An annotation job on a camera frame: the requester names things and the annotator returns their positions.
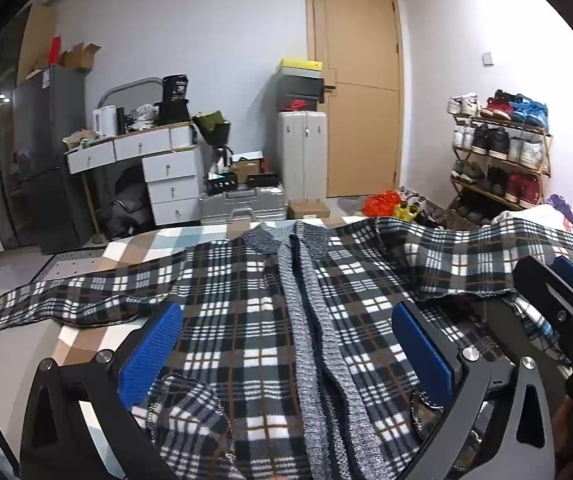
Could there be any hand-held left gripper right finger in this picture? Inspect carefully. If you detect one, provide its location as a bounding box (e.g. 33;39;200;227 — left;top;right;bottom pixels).
391;301;562;480

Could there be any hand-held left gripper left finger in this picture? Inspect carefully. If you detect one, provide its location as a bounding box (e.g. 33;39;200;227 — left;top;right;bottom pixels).
19;300;184;480

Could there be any plaid knit cardigan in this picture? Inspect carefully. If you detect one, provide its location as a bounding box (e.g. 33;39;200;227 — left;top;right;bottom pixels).
0;219;573;480

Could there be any purple cloth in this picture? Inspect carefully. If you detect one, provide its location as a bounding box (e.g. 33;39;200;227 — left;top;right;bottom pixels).
546;194;573;233

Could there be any grey perforated floor mat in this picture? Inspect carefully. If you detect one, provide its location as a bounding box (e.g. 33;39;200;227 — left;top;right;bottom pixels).
29;249;107;286

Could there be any wooden shoe rack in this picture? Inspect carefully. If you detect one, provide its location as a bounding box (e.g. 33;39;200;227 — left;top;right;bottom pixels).
449;110;553;211

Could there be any orange bag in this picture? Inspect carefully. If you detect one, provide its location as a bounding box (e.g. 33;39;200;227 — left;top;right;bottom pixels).
363;191;401;216

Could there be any group of assorted shoes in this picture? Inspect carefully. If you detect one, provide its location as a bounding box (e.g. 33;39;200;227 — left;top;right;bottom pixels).
446;90;549;211

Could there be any silver suitcase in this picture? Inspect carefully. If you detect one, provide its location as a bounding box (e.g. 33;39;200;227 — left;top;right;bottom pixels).
199;185;287;226

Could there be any small flat cardboard box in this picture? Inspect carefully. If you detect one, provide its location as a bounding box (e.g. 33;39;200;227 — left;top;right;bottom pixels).
287;200;329;220

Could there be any white desk with drawers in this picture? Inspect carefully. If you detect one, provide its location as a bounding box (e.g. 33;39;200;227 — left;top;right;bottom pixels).
64;122;204;226

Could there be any black flat box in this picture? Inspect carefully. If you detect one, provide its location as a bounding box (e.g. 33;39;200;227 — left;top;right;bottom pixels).
245;172;280;188

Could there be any brown box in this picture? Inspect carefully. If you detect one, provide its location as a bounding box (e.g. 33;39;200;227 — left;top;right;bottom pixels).
230;160;263;183

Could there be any wooden door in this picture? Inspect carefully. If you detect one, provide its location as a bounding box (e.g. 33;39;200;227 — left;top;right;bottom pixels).
305;0;404;198

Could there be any white suitcase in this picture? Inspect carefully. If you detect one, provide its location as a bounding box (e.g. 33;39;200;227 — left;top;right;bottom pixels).
277;110;328;206

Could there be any green and black bag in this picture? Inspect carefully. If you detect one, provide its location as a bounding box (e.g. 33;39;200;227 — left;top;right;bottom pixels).
192;110;231;146

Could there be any white kettle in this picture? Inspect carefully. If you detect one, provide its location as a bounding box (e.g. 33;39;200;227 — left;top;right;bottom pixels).
92;105;118;138

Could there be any grey fridge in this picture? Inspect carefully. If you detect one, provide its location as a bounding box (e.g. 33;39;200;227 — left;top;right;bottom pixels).
11;65;92;256

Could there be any black appliance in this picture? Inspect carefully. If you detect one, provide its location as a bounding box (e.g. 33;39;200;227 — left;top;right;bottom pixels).
156;75;192;123

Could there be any grey arched mirror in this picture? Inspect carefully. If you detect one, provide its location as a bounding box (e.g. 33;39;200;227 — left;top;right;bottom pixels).
100;77;164;111

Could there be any black shoe box red logo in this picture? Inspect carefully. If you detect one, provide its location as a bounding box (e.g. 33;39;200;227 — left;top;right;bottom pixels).
277;95;319;112

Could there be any open cardboard box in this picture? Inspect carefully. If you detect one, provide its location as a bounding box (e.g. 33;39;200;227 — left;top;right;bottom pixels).
61;42;102;71

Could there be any yellow shoe box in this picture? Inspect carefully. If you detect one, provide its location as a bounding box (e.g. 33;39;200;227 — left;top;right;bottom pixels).
277;58;323;73

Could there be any tall cardboard box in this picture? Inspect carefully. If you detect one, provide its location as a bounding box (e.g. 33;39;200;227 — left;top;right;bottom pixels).
16;4;57;86

